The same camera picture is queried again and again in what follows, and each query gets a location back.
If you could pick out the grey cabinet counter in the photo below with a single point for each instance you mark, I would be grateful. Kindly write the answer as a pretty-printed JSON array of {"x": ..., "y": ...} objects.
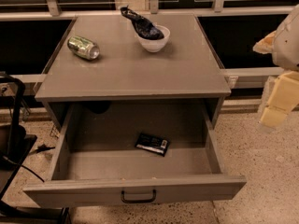
[{"x": 184, "y": 68}]

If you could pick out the black drawer handle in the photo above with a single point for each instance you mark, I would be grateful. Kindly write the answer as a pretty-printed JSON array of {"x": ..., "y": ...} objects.
[{"x": 134, "y": 198}]

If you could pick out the metal window railing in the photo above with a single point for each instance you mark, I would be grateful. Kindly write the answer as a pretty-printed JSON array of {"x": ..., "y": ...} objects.
[{"x": 30, "y": 29}]

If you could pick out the green soda can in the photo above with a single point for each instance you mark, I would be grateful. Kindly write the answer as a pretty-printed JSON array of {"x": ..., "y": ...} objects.
[{"x": 83, "y": 47}]

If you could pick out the white bowl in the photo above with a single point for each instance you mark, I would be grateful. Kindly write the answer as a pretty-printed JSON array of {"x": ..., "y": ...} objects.
[{"x": 155, "y": 45}]

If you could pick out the black stand at left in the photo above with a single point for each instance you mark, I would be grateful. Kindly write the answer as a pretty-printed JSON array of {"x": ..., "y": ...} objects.
[{"x": 15, "y": 143}]

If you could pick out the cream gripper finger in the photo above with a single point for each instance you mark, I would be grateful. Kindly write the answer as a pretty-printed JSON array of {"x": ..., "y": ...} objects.
[
  {"x": 265, "y": 45},
  {"x": 280, "y": 97}
]

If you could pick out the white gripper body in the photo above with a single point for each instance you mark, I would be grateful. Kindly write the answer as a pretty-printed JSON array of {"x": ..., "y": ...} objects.
[{"x": 288, "y": 48}]

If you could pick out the dark blue chip bag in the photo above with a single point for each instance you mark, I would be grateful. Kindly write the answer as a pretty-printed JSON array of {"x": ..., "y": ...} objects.
[{"x": 143, "y": 27}]

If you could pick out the grey open top drawer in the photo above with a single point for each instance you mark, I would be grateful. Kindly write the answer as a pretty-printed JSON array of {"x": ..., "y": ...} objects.
[{"x": 96, "y": 158}]

